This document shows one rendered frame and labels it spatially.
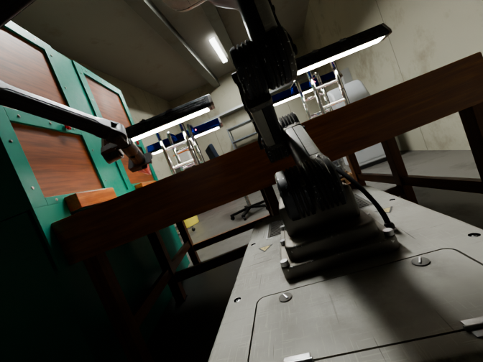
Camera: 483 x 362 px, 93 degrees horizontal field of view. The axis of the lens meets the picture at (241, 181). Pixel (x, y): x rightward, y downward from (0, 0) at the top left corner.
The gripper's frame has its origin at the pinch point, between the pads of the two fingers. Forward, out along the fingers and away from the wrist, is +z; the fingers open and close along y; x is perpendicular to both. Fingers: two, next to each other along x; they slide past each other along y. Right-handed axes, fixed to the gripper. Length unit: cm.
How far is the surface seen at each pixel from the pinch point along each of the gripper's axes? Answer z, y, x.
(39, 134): -21, 41, -25
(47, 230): -7.1, 38.5, 19.6
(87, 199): 2.3, 32.1, 1.0
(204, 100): -9.4, -35.4, -28.3
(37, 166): -17.6, 40.8, -7.3
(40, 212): -11.7, 38.9, 13.6
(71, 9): -6, 97, -343
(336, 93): 144, -221, -186
